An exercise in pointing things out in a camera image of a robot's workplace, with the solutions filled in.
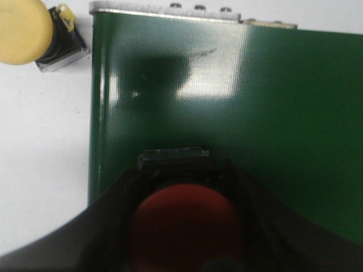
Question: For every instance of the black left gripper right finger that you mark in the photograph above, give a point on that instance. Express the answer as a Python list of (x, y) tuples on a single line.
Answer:
[(279, 239)]

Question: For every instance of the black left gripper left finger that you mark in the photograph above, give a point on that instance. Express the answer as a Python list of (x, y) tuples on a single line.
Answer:
[(93, 241)]

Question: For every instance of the red push button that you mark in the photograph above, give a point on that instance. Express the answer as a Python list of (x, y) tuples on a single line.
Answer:
[(185, 223)]

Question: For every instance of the yellow push button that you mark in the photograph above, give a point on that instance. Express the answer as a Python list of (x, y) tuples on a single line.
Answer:
[(48, 37)]

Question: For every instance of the green conveyor belt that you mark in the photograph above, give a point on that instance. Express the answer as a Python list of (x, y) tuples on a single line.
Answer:
[(284, 105)]

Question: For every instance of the aluminium conveyor frame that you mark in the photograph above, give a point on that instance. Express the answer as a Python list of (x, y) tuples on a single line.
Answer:
[(176, 10)]

